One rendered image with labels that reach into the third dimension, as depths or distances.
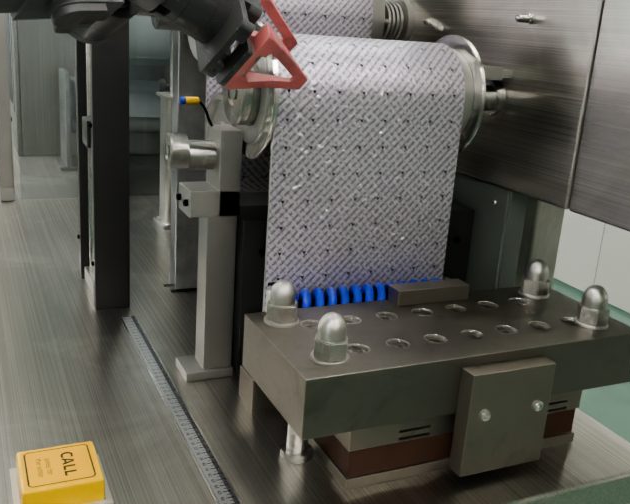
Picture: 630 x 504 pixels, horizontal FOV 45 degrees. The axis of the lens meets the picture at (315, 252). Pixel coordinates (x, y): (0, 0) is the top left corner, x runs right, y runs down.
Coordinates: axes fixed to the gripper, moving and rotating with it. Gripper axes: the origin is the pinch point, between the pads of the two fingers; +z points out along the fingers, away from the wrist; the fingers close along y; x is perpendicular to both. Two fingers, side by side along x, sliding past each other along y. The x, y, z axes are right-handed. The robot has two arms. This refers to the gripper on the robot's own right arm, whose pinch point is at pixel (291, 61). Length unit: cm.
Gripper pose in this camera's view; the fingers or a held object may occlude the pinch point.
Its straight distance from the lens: 75.9
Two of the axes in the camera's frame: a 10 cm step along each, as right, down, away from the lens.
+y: 1.7, 7.7, -6.2
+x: 6.6, -5.6, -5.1
